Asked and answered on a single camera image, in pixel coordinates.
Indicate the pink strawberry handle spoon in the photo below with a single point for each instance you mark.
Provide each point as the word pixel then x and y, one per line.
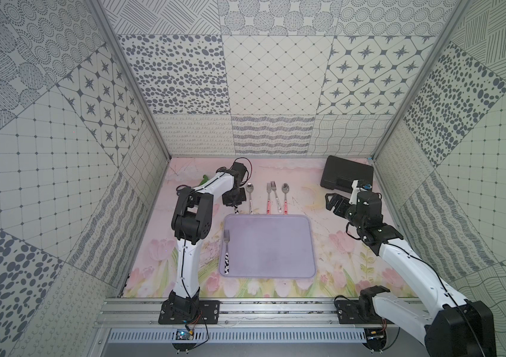
pixel 285 189

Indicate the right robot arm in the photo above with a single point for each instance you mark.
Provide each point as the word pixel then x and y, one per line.
pixel 449 325

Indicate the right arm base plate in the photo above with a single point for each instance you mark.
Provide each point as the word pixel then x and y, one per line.
pixel 349 311

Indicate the right circuit board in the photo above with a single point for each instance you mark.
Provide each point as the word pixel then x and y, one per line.
pixel 374 336

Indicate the aluminium mounting rail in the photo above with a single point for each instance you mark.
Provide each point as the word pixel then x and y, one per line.
pixel 237 312

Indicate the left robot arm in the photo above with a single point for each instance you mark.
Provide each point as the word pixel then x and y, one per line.
pixel 192 220

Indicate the black plastic tool case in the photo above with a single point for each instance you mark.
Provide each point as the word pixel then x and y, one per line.
pixel 339 174

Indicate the white slotted cable duct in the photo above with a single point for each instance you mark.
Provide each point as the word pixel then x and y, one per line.
pixel 242 335

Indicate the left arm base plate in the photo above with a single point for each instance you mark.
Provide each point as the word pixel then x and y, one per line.
pixel 189 312

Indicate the pink strawberry handle fork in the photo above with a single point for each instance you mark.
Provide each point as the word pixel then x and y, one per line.
pixel 268 204

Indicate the lavender plastic tray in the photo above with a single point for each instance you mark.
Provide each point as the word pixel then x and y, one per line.
pixel 269 247

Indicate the white Hello Kitty spoon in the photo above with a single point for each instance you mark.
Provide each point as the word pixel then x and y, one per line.
pixel 250 190

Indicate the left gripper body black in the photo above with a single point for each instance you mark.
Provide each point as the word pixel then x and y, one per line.
pixel 235 197

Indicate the white Hello Kitty fork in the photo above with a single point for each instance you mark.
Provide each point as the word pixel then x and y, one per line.
pixel 274 191

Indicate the cow pattern handle fork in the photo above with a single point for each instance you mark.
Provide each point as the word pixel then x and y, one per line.
pixel 226 239

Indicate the left green circuit board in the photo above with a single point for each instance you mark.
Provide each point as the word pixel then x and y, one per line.
pixel 184 335

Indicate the green handled tool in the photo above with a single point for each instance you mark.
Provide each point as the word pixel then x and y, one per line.
pixel 205 179

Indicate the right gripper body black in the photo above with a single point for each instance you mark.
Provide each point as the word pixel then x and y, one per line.
pixel 345 210

